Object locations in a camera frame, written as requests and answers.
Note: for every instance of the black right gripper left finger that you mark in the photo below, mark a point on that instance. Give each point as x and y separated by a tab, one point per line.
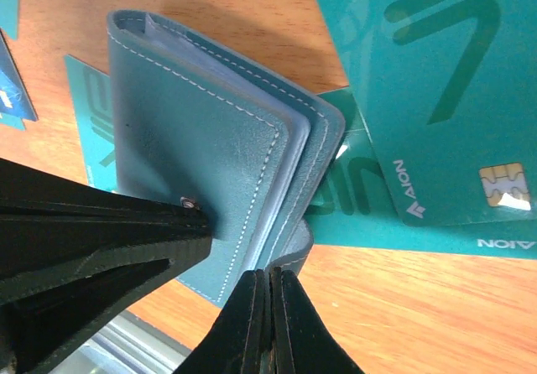
236	341

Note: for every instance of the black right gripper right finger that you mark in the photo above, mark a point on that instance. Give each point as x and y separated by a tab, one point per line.
301	341

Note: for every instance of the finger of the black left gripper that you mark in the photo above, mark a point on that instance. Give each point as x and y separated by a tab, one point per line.
50	309
36	204

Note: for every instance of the teal leather card holder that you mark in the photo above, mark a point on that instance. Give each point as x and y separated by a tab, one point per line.
201	126

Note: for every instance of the teal card with signature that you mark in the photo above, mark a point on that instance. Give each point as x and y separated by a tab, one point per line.
90	93

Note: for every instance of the blue card near centre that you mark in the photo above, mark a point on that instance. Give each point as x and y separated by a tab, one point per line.
16	106

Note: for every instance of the teal card under circle card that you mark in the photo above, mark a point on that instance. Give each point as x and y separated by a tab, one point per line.
353	207

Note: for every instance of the teal card under pile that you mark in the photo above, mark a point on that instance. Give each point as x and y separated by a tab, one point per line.
9	12

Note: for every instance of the teal card right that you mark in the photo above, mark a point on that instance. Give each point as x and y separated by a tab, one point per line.
447	92

